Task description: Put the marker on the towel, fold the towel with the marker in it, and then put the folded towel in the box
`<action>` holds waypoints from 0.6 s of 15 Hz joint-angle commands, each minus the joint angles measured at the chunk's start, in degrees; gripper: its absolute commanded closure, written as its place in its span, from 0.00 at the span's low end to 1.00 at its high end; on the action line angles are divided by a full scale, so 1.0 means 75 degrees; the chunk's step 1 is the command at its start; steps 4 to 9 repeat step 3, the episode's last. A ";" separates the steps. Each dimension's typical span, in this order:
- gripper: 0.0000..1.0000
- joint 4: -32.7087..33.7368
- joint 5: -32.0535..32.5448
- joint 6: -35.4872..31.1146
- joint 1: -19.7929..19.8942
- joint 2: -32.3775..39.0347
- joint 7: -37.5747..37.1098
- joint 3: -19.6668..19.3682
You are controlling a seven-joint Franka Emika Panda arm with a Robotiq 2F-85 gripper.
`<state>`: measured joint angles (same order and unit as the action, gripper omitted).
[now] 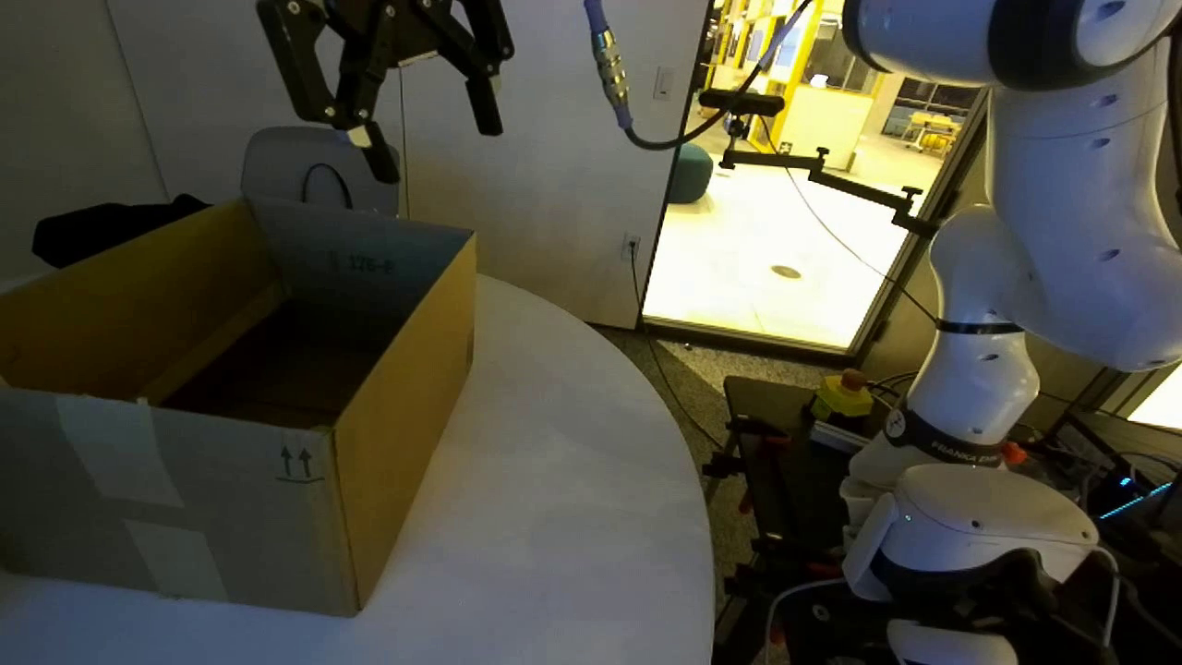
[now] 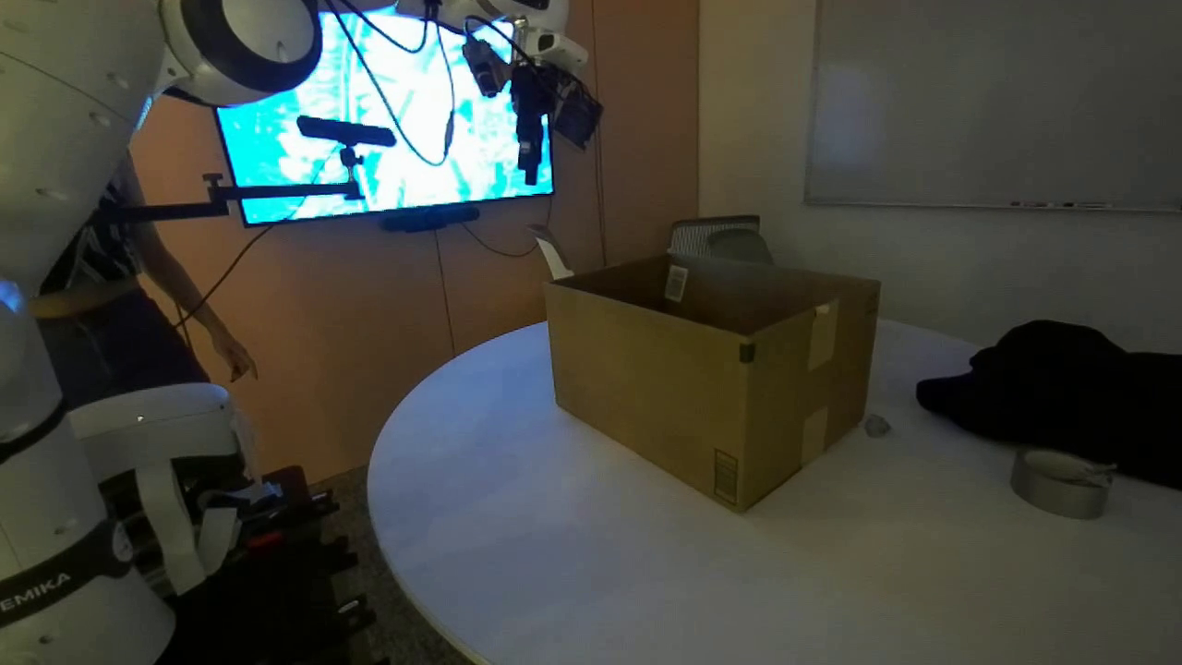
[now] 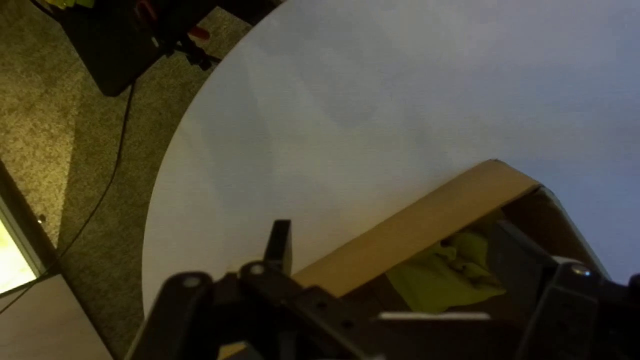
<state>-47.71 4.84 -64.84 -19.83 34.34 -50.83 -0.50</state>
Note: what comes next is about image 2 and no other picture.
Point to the black stereo camera bar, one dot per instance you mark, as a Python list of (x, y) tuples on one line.
[(349, 131)]

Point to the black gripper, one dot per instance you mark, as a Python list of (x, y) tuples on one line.
[(529, 95)]

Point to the wall-mounted TV screen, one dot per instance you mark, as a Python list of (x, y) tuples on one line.
[(408, 136)]

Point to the open cardboard box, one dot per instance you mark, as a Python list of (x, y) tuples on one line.
[(668, 383)]

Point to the wall whiteboard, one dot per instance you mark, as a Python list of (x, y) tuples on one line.
[(1000, 99)]

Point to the small grey object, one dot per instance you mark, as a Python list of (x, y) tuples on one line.
[(877, 425)]

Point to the black wall-mounted device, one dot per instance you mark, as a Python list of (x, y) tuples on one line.
[(577, 117)]

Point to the black cloth bundle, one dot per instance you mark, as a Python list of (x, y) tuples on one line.
[(1073, 392)]

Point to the grey tape roll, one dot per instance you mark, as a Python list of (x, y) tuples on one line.
[(1062, 484)]

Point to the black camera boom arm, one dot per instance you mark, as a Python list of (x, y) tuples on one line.
[(245, 198)]

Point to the person's hand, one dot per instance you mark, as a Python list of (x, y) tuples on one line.
[(242, 361)]

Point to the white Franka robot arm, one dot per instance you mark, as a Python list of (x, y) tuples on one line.
[(50, 577)]

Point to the black robot stand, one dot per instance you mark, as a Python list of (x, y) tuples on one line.
[(270, 577)]

